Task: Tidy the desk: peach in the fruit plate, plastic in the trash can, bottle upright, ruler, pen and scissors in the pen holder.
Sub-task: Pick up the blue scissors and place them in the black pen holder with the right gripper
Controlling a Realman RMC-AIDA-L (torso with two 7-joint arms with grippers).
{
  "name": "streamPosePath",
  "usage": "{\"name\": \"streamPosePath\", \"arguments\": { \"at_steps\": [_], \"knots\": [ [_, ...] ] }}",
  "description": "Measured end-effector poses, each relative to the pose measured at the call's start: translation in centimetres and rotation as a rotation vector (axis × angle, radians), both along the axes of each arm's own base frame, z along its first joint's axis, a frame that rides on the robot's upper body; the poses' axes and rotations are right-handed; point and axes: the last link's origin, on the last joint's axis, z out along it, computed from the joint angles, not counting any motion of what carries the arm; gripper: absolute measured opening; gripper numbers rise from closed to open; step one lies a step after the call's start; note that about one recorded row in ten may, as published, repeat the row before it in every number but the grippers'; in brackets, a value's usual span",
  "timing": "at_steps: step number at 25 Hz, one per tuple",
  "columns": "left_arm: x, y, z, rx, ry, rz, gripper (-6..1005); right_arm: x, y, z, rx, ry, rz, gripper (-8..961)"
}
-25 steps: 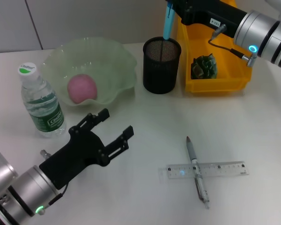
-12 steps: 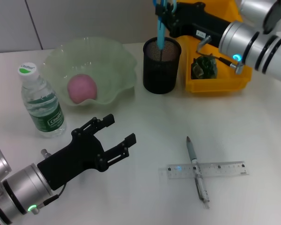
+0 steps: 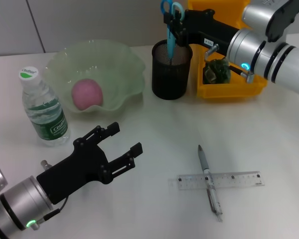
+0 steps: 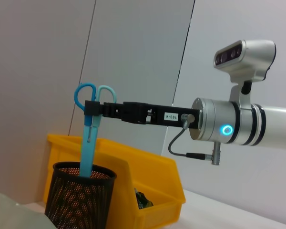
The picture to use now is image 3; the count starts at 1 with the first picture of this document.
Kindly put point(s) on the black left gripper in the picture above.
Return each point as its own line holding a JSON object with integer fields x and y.
{"x": 74, "y": 171}

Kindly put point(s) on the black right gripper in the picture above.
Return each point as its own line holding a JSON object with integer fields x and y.
{"x": 209, "y": 30}

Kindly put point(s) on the blue scissors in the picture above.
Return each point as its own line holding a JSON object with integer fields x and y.
{"x": 170, "y": 42}

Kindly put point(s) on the pink peach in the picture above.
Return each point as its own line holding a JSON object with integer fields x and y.
{"x": 87, "y": 94}

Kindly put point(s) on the green plastic wrapper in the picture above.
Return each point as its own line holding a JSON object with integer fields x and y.
{"x": 218, "y": 72}

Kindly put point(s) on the clear green-label water bottle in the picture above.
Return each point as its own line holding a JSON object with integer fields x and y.
{"x": 47, "y": 117}

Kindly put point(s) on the grey clear pen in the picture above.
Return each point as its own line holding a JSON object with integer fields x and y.
{"x": 204, "y": 164}

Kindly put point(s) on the transparent plastic ruler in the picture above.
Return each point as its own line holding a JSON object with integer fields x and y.
{"x": 239, "y": 179}

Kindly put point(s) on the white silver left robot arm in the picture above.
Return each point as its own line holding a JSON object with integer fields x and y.
{"x": 17, "y": 204}

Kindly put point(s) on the black mesh pen holder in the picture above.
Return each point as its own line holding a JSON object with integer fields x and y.
{"x": 170, "y": 79}

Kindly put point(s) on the green wavy glass fruit plate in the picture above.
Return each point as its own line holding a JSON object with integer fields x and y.
{"x": 109, "y": 69}

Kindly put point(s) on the yellow plastic bin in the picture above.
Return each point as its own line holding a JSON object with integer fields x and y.
{"x": 226, "y": 90}

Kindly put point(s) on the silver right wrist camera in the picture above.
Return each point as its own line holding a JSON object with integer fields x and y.
{"x": 271, "y": 15}

